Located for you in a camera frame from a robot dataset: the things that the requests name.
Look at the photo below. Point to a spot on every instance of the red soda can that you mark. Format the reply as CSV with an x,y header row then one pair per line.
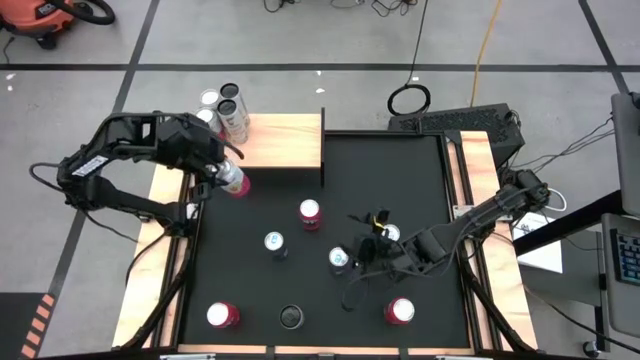
x,y
221,314
399,310

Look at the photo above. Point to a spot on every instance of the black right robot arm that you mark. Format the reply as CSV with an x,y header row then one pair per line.
x,y
480,215

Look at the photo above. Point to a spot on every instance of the black desk beam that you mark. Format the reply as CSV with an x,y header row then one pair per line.
x,y
565,225

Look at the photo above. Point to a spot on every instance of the white pink soda can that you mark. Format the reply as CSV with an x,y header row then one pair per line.
x,y
205,115

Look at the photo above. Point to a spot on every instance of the black caster wheel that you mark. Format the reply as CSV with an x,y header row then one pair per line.
x,y
590,347

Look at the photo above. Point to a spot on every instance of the black floor mat orange stripes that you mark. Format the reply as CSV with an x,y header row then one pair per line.
x,y
20,325

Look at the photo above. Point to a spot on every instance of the grey side desk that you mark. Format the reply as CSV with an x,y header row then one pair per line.
x,y
575,280

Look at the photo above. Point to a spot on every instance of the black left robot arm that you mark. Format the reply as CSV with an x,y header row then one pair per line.
x,y
125,200

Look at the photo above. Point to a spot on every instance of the white can red base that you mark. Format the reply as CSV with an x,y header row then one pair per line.
x,y
210,96

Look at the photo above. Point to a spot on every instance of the silver metal bracket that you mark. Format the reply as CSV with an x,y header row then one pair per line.
x,y
187,356
455,357

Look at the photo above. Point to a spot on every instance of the black aluminium table frame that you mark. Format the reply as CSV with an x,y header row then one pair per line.
x,y
300,357

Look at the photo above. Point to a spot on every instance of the white paper sheet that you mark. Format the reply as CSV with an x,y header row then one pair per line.
x,y
542,250

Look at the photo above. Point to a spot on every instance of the orange shop vacuum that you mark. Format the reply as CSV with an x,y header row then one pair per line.
x,y
35,17

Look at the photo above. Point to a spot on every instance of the wooden side board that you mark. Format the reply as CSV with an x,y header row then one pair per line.
x,y
502,280
145,270

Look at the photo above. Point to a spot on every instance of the silver blue Red Bull can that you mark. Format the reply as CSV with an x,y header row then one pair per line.
x,y
275,243
338,257
393,233

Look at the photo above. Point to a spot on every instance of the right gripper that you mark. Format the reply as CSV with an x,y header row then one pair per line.
x,y
385,252

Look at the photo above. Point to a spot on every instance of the grey laptop with keyboard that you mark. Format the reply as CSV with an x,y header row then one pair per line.
x,y
625,260

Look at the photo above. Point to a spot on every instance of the white Celsius can black lid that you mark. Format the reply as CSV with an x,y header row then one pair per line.
x,y
291,316

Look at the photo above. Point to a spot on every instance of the black perforated metal box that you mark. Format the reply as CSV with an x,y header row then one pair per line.
x,y
460,122

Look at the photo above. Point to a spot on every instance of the wooden shelf board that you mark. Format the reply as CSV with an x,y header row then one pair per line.
x,y
280,142

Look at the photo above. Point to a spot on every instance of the red Fanta can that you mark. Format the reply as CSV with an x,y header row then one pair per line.
x,y
310,212

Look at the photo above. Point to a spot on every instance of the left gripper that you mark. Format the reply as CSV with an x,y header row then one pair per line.
x,y
185,145

